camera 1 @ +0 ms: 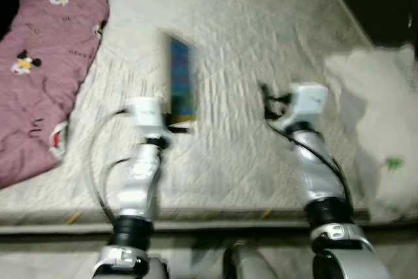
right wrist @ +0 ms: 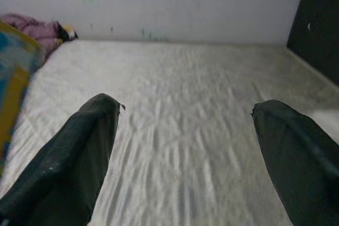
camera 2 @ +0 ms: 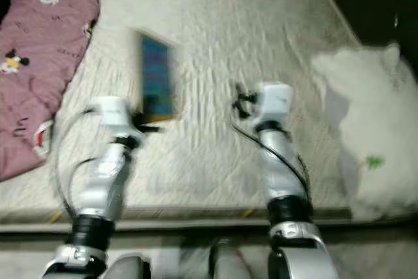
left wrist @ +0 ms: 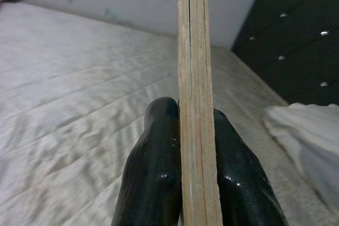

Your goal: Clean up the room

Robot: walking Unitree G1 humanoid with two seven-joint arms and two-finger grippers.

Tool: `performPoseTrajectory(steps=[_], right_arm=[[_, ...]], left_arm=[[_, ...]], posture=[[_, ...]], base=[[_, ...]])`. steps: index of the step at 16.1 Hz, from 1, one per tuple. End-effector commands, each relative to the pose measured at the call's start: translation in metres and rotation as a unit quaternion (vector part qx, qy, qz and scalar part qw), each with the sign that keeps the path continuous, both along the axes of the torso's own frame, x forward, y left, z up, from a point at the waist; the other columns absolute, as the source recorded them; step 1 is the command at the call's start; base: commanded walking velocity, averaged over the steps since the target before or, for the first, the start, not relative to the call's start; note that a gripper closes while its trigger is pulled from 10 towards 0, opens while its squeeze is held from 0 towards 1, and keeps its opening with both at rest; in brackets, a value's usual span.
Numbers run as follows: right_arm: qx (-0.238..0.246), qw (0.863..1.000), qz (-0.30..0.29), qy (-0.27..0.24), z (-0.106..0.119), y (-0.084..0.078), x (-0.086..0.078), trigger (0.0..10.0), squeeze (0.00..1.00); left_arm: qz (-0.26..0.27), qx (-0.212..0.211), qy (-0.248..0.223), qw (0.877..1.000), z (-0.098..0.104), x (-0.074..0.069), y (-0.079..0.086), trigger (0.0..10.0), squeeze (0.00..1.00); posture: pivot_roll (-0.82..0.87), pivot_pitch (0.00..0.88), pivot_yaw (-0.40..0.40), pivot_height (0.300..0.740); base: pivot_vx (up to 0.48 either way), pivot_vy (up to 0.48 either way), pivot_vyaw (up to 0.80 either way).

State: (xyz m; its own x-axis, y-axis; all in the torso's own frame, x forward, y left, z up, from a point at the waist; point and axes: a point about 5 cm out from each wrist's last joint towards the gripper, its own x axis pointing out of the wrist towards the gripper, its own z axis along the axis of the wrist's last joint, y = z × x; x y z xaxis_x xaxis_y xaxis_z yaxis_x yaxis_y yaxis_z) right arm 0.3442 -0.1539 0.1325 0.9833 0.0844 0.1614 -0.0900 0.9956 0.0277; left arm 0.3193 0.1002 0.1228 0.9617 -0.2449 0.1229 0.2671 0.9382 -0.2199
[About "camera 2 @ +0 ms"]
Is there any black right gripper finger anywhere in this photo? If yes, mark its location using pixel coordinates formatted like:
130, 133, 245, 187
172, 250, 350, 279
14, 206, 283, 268
233, 82, 250, 120

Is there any blue yellow-edged picture book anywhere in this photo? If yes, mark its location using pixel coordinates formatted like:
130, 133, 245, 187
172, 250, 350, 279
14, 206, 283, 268
136, 29, 178, 123

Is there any white pillow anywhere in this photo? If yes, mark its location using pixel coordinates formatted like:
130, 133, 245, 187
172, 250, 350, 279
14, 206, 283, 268
310, 44, 418, 221

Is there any white quilted mattress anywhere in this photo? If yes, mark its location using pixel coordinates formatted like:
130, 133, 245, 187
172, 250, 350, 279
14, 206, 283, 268
0, 0, 418, 224

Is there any dark bed base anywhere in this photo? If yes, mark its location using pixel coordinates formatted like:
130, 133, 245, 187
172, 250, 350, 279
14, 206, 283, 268
0, 220, 418, 236

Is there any purple cartoon print blanket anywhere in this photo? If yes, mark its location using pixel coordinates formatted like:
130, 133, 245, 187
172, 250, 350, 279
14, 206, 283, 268
0, 0, 112, 182

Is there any grey robot left leg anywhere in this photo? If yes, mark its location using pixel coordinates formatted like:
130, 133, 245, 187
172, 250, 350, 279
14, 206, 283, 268
104, 256, 151, 279

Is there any grey robot leg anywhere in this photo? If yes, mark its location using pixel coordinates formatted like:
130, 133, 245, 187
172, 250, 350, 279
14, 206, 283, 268
104, 256, 151, 279
209, 243, 262, 279

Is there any grey robot right leg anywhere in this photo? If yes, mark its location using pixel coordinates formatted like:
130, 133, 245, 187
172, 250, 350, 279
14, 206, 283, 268
209, 243, 262, 279

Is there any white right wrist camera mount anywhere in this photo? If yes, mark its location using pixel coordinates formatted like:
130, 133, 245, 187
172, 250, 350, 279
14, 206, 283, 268
255, 82, 295, 126

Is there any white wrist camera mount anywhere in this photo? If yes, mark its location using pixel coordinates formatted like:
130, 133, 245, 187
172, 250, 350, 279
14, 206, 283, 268
88, 96, 143, 149
255, 82, 295, 126

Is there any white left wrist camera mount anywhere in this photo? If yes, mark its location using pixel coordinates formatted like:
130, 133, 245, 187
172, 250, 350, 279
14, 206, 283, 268
88, 96, 143, 149

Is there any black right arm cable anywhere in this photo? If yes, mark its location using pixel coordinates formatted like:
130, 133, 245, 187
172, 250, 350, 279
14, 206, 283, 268
233, 122, 313, 201

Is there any short black left arm cable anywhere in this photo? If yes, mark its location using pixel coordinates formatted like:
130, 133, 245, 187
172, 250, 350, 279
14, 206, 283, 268
69, 158, 105, 218

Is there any long black left arm cable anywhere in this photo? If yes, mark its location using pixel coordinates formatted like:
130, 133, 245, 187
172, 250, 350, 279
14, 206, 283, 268
54, 112, 95, 218

